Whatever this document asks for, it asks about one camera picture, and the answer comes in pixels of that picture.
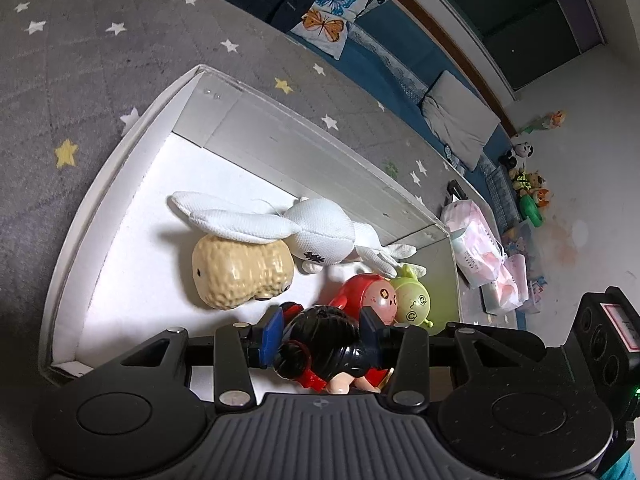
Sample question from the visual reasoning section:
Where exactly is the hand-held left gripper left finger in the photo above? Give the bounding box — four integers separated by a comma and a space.
120, 307, 288, 409

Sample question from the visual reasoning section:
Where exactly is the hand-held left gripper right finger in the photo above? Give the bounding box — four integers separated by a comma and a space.
359, 307, 547, 409

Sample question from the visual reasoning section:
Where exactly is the red round toy figure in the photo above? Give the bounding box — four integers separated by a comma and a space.
327, 273, 401, 326

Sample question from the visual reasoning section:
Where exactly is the black haired red doll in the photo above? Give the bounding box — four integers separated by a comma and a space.
272, 301, 397, 397

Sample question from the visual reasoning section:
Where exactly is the green round toy figure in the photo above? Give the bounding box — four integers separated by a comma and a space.
389, 263, 434, 329

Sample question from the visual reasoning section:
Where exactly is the tan peanut toy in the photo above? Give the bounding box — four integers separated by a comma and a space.
192, 233, 296, 311

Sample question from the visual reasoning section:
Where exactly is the white plush rabbit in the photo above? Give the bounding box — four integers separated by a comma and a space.
167, 191, 419, 279

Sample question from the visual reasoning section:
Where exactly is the white rectangular container box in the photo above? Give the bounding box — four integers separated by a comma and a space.
37, 64, 464, 387

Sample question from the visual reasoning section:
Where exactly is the pink white tissue pack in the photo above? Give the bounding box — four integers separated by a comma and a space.
480, 254, 532, 315
440, 198, 507, 289

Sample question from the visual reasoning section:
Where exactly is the clear plastic bag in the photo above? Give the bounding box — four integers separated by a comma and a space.
502, 220, 547, 314

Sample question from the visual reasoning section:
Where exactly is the fox plush toy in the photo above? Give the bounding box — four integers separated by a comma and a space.
530, 172, 551, 207

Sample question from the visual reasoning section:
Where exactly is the yellow green plush toy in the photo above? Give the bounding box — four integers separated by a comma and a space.
509, 169, 533, 196

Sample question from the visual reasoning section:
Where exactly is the panda plush toy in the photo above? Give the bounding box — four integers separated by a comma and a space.
500, 140, 534, 170

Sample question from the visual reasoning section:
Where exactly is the orange plush toy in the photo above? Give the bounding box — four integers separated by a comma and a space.
540, 109, 569, 131

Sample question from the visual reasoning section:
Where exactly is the grey pillow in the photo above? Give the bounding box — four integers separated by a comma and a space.
420, 70, 501, 172

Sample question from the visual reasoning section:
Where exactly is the blue sofa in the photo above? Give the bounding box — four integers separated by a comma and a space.
335, 0, 523, 226

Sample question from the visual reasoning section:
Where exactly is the grey star-print mat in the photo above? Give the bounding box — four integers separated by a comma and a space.
0, 0, 501, 411

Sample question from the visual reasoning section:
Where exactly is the butterfly print pillow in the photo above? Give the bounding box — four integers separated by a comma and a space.
289, 0, 397, 61

